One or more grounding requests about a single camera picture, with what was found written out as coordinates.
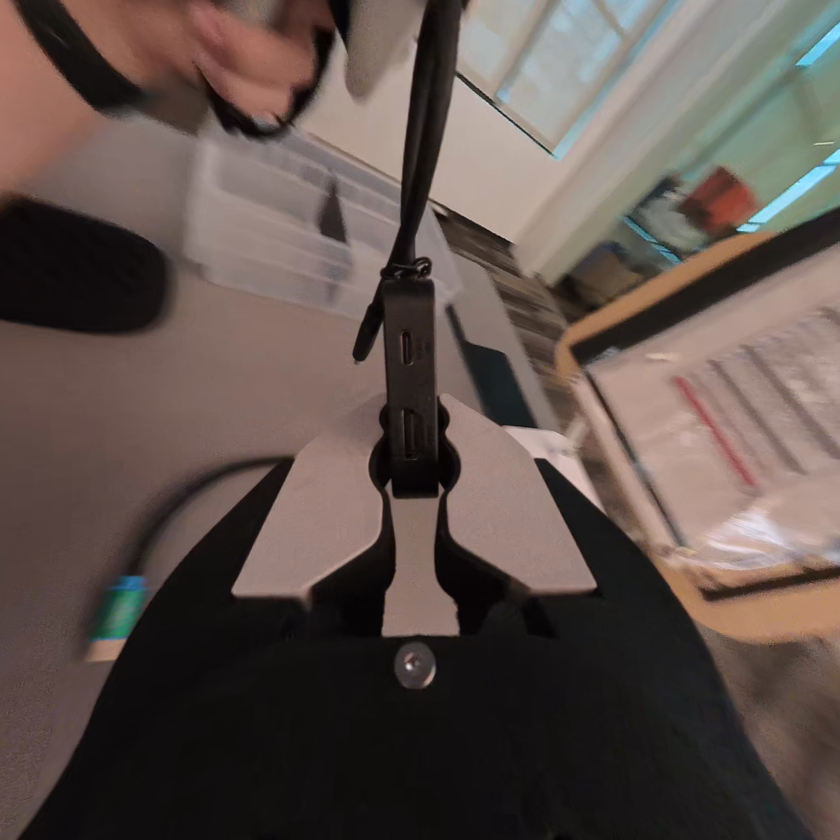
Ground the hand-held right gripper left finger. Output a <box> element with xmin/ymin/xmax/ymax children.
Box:
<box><xmin>230</xmin><ymin>392</ymin><xmax>398</xmax><ymax>602</ymax></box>

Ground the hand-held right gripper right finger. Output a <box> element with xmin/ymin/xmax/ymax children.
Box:
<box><xmin>434</xmin><ymin>392</ymin><xmax>599</xmax><ymax>599</ymax></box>

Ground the black multiport adapter hub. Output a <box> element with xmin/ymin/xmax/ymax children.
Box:
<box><xmin>352</xmin><ymin>0</ymin><xmax>470</xmax><ymax>501</ymax></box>

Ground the red storage bin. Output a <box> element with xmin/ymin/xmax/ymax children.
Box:
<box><xmin>678</xmin><ymin>166</ymin><xmax>757</xmax><ymax>238</ymax></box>

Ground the person's left forearm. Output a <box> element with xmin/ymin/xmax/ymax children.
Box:
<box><xmin>0</xmin><ymin>0</ymin><xmax>198</xmax><ymax>194</ymax></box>

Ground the person's left hand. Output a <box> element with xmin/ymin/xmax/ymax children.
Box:
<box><xmin>187</xmin><ymin>0</ymin><xmax>332</xmax><ymax>132</ymax></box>

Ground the clear plastic bin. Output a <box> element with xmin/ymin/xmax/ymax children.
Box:
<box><xmin>185</xmin><ymin>128</ymin><xmax>462</xmax><ymax>317</ymax></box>

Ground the clear acrylic sign stand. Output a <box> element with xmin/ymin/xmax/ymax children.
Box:
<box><xmin>505</xmin><ymin>209</ymin><xmax>840</xmax><ymax>647</ymax></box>

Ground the black mesh wrist rest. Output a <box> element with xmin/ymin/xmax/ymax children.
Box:
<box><xmin>0</xmin><ymin>197</ymin><xmax>173</xmax><ymax>337</ymax></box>

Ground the black wristband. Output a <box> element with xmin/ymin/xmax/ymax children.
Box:
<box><xmin>12</xmin><ymin>0</ymin><xmax>151</xmax><ymax>118</ymax></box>

